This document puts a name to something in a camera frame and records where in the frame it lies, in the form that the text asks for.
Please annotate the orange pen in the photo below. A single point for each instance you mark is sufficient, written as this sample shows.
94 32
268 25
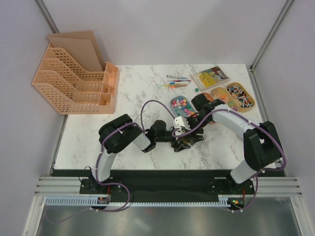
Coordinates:
174 85

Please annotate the white slotted cable duct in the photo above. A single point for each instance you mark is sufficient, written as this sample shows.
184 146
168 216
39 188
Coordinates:
111 202

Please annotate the pink patterned pen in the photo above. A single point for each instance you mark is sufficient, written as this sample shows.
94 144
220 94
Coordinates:
179 81

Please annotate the peach tray of popsicle candies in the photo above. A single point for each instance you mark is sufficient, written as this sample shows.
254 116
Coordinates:
207 95

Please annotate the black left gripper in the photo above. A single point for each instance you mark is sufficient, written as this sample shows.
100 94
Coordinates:
180 146

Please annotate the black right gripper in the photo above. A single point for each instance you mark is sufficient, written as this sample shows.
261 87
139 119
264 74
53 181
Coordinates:
191 134

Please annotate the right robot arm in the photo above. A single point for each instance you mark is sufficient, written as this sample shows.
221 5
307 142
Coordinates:
261 143

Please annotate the peach desk organizer rack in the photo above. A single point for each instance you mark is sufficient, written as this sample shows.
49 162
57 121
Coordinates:
73 76

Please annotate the tan tray of lollipops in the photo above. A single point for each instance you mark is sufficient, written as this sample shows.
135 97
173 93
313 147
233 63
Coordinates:
240 95

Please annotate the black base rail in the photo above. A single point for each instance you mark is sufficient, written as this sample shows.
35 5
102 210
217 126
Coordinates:
126 185

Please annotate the blue tray of solid candies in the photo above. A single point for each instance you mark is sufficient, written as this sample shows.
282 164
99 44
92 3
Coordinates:
180 106

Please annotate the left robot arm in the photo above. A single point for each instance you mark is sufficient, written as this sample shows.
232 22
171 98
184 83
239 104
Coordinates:
116 135

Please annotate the beige tray of star gummies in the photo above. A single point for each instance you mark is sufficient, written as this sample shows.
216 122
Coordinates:
222 94

